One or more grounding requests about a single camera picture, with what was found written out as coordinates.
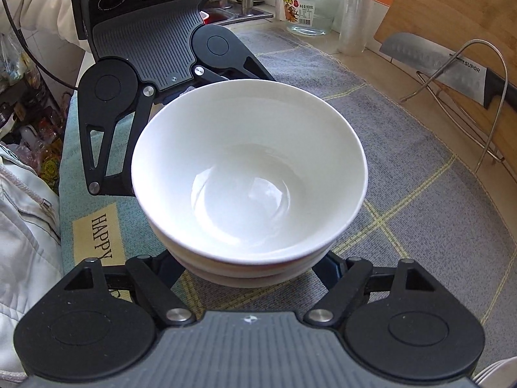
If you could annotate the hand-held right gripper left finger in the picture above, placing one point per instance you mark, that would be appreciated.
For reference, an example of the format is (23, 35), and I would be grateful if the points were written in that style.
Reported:
(165, 270)

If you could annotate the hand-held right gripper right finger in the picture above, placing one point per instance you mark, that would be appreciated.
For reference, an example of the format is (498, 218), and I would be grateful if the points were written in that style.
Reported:
(333, 268)

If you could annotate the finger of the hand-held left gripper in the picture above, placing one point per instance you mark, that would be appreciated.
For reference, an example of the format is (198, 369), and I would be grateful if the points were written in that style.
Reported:
(115, 184)
(254, 70)

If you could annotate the steel sink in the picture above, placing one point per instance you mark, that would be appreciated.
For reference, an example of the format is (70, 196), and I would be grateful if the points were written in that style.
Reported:
(242, 18)

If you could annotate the small metal cup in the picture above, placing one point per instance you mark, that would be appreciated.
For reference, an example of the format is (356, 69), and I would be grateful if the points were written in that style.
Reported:
(247, 5)

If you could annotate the clear glass jar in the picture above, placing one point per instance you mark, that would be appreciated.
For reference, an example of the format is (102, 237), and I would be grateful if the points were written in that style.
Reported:
(311, 4)

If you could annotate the grey checked mat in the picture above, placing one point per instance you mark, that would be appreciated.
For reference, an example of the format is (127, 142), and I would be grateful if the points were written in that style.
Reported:
(424, 218)

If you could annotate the white jacket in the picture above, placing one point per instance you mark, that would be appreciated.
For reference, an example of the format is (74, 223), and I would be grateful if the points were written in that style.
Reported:
(24, 250)

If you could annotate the stack of clear plastic cups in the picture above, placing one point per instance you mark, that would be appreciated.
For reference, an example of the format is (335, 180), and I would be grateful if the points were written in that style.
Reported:
(357, 12)

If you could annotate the bamboo cutting board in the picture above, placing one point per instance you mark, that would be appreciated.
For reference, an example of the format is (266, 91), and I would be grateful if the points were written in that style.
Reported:
(444, 8)

